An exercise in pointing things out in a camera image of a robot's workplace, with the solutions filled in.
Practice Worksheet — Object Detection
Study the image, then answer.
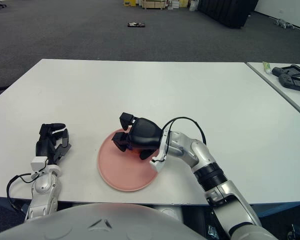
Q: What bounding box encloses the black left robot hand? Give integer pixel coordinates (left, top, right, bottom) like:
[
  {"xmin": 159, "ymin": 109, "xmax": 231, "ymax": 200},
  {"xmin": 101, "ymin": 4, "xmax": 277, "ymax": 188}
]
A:
[{"xmin": 35, "ymin": 122, "xmax": 73, "ymax": 166}]

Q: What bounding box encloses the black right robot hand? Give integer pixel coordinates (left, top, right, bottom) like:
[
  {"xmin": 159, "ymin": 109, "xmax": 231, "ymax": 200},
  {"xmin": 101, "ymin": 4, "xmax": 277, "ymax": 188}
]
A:
[{"xmin": 111, "ymin": 112, "xmax": 163, "ymax": 161}]

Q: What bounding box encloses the pink round plate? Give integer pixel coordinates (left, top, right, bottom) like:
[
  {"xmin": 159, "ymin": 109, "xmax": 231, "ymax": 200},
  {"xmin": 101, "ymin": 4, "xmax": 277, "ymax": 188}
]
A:
[{"xmin": 97, "ymin": 128, "xmax": 159, "ymax": 193}]

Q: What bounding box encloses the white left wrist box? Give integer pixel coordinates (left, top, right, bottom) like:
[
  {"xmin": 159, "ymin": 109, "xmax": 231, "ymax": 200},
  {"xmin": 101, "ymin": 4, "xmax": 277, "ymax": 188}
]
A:
[{"xmin": 30, "ymin": 156, "xmax": 49, "ymax": 173}]

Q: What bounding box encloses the grey robot torso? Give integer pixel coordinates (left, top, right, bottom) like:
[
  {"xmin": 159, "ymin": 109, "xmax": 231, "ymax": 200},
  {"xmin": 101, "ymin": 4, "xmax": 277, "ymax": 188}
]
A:
[{"xmin": 0, "ymin": 202, "xmax": 211, "ymax": 240}]

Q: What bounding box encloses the wooden pallet crate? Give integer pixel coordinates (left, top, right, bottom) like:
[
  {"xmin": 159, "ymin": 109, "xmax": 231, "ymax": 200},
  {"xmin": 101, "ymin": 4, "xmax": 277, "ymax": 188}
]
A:
[{"xmin": 141, "ymin": 0, "xmax": 166, "ymax": 10}]

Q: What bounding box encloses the black framed handheld controller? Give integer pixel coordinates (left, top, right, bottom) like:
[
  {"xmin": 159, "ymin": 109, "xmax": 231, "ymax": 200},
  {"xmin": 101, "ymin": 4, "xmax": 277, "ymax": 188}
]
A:
[{"xmin": 271, "ymin": 64, "xmax": 300, "ymax": 78}]

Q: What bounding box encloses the white side table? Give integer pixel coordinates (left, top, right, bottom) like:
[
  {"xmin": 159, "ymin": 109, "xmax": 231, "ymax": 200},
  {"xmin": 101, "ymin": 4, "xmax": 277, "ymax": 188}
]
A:
[{"xmin": 246, "ymin": 61, "xmax": 300, "ymax": 123}]

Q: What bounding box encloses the black curtain partition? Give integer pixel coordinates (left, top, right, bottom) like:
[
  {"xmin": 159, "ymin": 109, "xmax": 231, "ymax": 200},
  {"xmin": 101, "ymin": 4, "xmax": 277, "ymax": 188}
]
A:
[{"xmin": 197, "ymin": 0, "xmax": 260, "ymax": 29}]

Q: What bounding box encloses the grey handheld controller with screen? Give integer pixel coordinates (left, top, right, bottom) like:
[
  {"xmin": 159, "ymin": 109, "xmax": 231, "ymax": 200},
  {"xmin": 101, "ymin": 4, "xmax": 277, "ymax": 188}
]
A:
[{"xmin": 278, "ymin": 73, "xmax": 300, "ymax": 94}]

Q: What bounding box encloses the grey robot dog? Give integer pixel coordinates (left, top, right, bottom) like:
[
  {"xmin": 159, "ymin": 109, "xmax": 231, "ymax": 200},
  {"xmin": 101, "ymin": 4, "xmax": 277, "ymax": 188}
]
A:
[{"xmin": 274, "ymin": 18, "xmax": 296, "ymax": 30}]

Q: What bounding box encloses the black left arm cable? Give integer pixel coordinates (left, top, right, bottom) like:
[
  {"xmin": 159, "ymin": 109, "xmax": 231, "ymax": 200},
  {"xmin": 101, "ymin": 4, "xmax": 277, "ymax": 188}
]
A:
[{"xmin": 6, "ymin": 173, "xmax": 38, "ymax": 213}]

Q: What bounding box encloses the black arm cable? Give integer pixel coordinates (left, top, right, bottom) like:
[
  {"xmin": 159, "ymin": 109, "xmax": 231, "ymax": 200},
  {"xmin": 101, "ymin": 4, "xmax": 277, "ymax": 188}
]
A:
[
  {"xmin": 6, "ymin": 173, "xmax": 38, "ymax": 213},
  {"xmin": 161, "ymin": 116, "xmax": 207, "ymax": 158}
]

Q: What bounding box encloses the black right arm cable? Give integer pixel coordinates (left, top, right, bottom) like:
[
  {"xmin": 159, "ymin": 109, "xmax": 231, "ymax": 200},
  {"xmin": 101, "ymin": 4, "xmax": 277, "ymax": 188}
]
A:
[{"xmin": 161, "ymin": 116, "xmax": 207, "ymax": 158}]

